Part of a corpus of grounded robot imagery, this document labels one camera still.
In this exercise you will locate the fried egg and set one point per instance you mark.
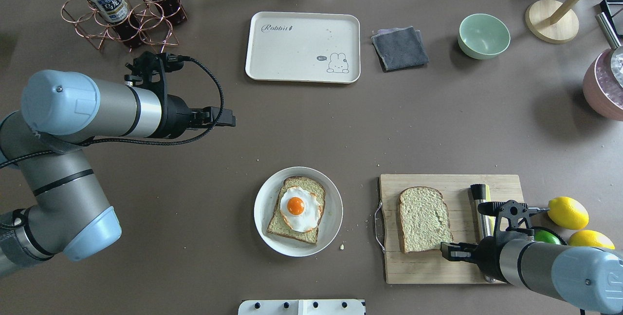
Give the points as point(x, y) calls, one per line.
point(300, 209)

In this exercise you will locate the whole lemon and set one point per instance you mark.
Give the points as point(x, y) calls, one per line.
point(568, 213)
point(590, 238)

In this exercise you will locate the whole lemon lower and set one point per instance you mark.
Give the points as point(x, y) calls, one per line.
point(590, 238)

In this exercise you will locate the mint green bowl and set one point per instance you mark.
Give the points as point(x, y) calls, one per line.
point(483, 36)

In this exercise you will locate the whole lemon upper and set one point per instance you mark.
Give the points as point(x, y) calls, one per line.
point(568, 213)

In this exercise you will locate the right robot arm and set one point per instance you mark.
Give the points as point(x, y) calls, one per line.
point(588, 278)

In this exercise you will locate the cream rabbit tray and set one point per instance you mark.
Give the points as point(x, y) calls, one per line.
point(304, 47)

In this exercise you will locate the green lime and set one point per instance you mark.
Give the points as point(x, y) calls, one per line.
point(543, 234)

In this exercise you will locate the white round plate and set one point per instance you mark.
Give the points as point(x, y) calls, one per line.
point(330, 222)

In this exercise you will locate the bamboo cutting board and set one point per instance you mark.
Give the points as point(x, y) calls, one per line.
point(429, 267)

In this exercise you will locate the steel muddler black tip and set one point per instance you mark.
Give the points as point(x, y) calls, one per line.
point(480, 193)

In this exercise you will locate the bread slice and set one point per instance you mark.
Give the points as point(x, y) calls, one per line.
point(277, 226)
point(423, 219)

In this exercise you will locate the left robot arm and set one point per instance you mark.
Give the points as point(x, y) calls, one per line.
point(60, 113)

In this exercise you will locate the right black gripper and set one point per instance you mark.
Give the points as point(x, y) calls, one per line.
point(486, 257)

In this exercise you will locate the dark tea bottle front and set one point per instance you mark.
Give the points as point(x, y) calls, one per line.
point(122, 20)

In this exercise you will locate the wooden stand with round base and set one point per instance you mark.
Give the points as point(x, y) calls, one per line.
point(552, 21)

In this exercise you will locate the grey folded cloth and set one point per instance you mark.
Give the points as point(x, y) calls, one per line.
point(399, 48)

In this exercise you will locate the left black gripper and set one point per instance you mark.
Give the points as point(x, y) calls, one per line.
point(177, 116)

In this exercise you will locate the copper wire bottle rack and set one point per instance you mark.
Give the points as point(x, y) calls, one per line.
point(87, 22)

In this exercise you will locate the pink ice bucket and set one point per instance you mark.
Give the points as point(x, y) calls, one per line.
point(601, 89)

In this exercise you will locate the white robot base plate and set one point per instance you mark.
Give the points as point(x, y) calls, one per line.
point(303, 307)

